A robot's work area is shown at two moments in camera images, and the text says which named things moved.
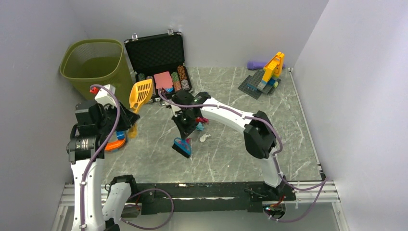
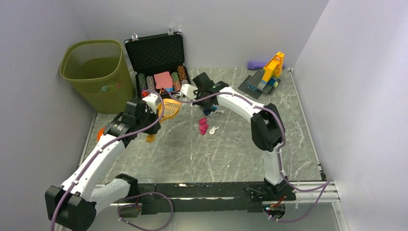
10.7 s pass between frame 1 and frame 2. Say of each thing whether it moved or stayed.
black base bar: stayed
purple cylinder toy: stayed
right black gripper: moved
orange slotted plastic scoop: moved
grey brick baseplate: stayed
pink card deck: stayed
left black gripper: moved
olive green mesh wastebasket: stayed
